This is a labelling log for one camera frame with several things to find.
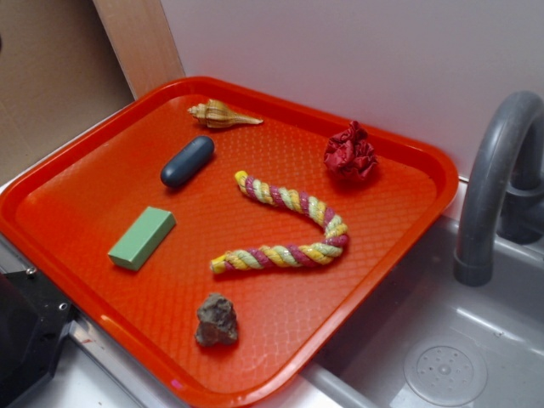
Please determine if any green rectangular block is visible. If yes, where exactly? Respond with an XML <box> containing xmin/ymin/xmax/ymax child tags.
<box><xmin>108</xmin><ymin>207</ymin><xmax>177</xmax><ymax>271</ymax></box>

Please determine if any light wooden board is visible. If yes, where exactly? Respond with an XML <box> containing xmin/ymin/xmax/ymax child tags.
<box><xmin>93</xmin><ymin>0</ymin><xmax>185</xmax><ymax>99</ymax></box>

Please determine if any orange plastic tray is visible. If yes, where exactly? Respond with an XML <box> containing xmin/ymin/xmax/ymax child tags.
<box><xmin>1</xmin><ymin>77</ymin><xmax>458</xmax><ymax>407</ymax></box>

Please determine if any brown grey rock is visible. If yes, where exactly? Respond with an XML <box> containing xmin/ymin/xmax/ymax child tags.
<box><xmin>195</xmin><ymin>292</ymin><xmax>238</xmax><ymax>347</ymax></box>

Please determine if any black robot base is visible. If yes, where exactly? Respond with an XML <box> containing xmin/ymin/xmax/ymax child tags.
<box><xmin>1</xmin><ymin>268</ymin><xmax>75</xmax><ymax>407</ymax></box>

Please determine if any tan spiral seashell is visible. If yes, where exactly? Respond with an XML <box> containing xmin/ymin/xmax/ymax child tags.
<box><xmin>187</xmin><ymin>99</ymin><xmax>264</xmax><ymax>129</ymax></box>

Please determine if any dark blue capsule case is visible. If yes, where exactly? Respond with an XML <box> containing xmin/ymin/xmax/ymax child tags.
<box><xmin>160</xmin><ymin>135</ymin><xmax>215</xmax><ymax>188</ymax></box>

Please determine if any crumpled red fabric ball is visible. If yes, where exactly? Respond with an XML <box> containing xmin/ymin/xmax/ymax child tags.
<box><xmin>323</xmin><ymin>121</ymin><xmax>378</xmax><ymax>182</ymax></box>

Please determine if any multicolour twisted rope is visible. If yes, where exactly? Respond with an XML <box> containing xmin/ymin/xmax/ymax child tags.
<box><xmin>210</xmin><ymin>170</ymin><xmax>350</xmax><ymax>275</ymax></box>

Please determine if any grey curved faucet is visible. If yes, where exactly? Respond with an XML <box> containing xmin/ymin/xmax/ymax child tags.
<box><xmin>454</xmin><ymin>91</ymin><xmax>543</xmax><ymax>286</ymax></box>

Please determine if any grey plastic sink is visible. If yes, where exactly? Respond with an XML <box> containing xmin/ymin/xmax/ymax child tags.
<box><xmin>300</xmin><ymin>214</ymin><xmax>544</xmax><ymax>408</ymax></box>

